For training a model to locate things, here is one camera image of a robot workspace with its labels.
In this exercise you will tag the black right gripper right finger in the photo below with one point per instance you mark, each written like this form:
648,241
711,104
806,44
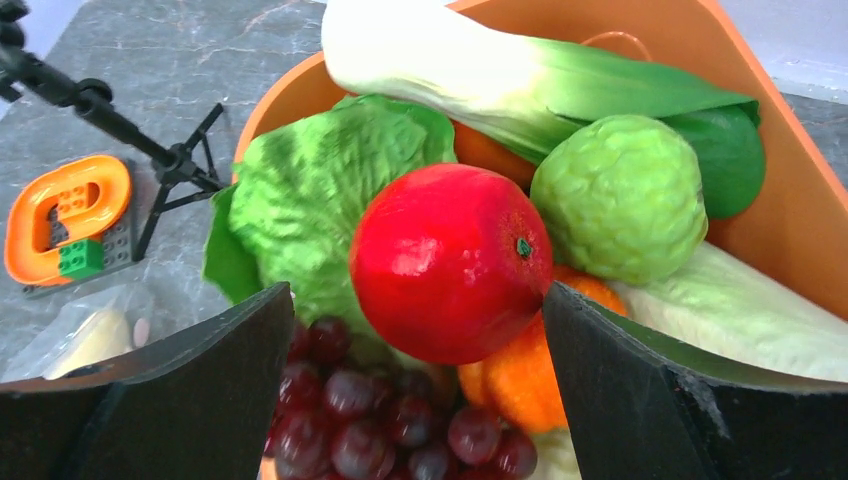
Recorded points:
643,405

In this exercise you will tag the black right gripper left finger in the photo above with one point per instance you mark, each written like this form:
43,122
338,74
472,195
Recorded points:
195,405

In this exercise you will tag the clear zip top bag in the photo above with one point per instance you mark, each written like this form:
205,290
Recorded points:
135,301

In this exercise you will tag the red toy apple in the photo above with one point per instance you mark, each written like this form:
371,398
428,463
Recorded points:
450,262

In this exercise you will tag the white daikon radish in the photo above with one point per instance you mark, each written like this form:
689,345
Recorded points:
103,335

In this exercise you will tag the small orange toy pumpkin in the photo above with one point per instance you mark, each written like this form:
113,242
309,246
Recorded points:
518,382

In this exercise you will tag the purple toy grapes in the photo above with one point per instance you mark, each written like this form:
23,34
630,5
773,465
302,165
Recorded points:
338,417

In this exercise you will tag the white napa cabbage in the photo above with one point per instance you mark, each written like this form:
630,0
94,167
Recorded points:
724,306

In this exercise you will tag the green toy brick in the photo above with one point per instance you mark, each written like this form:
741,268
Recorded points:
81,259

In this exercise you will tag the green lettuce leaf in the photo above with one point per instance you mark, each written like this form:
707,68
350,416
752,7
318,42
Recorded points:
300,193

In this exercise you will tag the green bumpy custard apple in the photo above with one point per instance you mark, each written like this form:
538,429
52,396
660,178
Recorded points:
622,199

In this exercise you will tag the orange plastic basket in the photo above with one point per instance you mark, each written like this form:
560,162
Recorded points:
796,230

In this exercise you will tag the black microphone tripod stand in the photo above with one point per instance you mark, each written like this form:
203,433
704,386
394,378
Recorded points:
185,171

